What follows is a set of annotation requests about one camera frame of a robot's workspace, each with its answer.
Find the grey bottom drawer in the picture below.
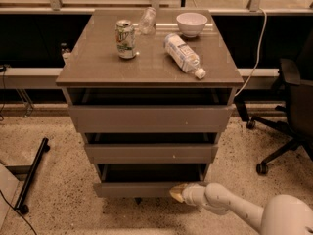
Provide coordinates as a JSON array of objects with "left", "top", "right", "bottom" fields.
[{"left": 94, "top": 164, "right": 208, "bottom": 198}]

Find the grey drawer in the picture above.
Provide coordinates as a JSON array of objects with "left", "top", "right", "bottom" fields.
[
  {"left": 85, "top": 133, "right": 218, "bottom": 164},
  {"left": 94, "top": 164, "right": 208, "bottom": 198},
  {"left": 69, "top": 88, "right": 233, "bottom": 133}
]

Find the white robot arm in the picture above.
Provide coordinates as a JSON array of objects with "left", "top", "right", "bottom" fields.
[{"left": 170, "top": 183, "right": 313, "bottom": 235}]

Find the grey middle drawer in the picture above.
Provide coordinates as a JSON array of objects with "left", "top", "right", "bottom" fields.
[{"left": 85, "top": 133, "right": 218, "bottom": 164}]

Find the grey drawer cabinet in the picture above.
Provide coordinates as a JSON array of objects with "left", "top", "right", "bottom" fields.
[{"left": 55, "top": 9, "right": 245, "bottom": 205}]

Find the grey top drawer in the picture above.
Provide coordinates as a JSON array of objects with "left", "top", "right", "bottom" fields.
[{"left": 69, "top": 88, "right": 233, "bottom": 133}]

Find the white labelled water bottle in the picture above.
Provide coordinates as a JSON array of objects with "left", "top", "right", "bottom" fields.
[{"left": 164, "top": 33, "right": 206, "bottom": 79}]

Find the black metal stand leg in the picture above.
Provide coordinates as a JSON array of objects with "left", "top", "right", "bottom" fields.
[{"left": 15, "top": 138, "right": 50, "bottom": 214}]

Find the white bowl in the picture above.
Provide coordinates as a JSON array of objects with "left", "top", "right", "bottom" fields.
[{"left": 176, "top": 13, "right": 207, "bottom": 38}]

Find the black office chair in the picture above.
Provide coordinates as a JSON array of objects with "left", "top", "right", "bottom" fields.
[{"left": 245, "top": 31, "right": 313, "bottom": 175}]

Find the green soda can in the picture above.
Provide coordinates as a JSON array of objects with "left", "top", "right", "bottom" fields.
[{"left": 115, "top": 20, "right": 136, "bottom": 59}]

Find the black floor cable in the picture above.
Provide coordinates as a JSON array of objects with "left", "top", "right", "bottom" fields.
[{"left": 0, "top": 188, "right": 39, "bottom": 235}]

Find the white cable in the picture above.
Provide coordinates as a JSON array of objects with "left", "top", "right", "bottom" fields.
[{"left": 234, "top": 9, "right": 268, "bottom": 98}]

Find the grey window ledge rail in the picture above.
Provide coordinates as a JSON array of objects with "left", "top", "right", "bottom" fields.
[{"left": 0, "top": 68, "right": 279, "bottom": 90}]

